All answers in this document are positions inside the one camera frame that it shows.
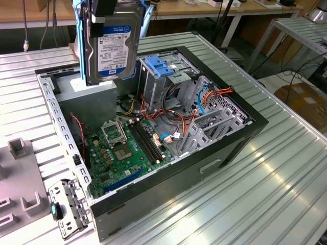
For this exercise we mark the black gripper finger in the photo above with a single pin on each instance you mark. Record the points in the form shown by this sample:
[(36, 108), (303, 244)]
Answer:
[(97, 29)]

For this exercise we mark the hard disk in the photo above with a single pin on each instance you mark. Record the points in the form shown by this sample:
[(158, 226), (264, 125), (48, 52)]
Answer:
[(115, 51)]

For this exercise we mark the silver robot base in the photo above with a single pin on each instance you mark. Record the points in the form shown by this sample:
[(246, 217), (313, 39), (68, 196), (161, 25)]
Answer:
[(318, 15)]

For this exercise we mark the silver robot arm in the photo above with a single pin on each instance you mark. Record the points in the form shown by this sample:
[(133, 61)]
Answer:
[(75, 51)]

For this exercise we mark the grey metal disk bay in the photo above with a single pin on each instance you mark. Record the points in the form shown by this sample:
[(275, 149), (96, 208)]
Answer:
[(196, 135)]

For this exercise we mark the blue plastic drive latch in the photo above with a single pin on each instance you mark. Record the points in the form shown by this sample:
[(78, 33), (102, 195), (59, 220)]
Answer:
[(158, 67)]

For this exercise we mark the grey power supply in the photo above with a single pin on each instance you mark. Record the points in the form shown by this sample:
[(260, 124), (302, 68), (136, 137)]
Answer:
[(87, 102)]

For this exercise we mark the grey optical drive cage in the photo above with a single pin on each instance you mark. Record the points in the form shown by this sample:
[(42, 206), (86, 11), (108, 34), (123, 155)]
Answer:
[(153, 89)]

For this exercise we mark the wooden desk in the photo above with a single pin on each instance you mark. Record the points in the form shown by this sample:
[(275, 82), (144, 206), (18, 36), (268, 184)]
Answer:
[(178, 10)]

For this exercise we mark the black case fan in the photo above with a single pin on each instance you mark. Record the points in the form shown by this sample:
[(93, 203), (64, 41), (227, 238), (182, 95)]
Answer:
[(76, 132)]

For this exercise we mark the black RAM slot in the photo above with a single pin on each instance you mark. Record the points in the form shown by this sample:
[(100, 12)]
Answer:
[(143, 144), (150, 140)]

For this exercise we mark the CPU socket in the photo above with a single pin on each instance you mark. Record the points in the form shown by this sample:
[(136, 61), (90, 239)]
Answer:
[(123, 153)]

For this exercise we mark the black tripod stand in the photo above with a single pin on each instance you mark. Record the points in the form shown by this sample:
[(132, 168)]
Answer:
[(225, 15)]

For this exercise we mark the small black rim clip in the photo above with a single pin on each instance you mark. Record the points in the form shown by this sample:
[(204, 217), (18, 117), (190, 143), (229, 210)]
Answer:
[(76, 159)]

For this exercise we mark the green motherboard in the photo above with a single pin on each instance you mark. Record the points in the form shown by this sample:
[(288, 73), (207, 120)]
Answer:
[(132, 166)]

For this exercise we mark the blue expansion slot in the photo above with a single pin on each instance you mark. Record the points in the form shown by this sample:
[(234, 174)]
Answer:
[(122, 180)]

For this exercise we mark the grey parts rack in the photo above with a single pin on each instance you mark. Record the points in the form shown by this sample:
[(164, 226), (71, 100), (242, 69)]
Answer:
[(20, 178)]

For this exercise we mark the black open PC case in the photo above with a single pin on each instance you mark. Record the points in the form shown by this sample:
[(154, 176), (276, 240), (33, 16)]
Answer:
[(178, 178)]

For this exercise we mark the black latch with blue mark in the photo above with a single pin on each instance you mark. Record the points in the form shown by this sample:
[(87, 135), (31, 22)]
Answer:
[(54, 210)]

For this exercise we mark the metal slat side table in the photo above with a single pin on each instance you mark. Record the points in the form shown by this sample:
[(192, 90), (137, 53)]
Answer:
[(299, 30)]

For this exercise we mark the brown cardboard box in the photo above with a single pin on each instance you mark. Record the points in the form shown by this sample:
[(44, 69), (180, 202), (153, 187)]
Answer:
[(304, 102)]

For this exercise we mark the metal rear slot bracket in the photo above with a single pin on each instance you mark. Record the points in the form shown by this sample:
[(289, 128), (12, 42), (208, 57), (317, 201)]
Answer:
[(74, 201)]

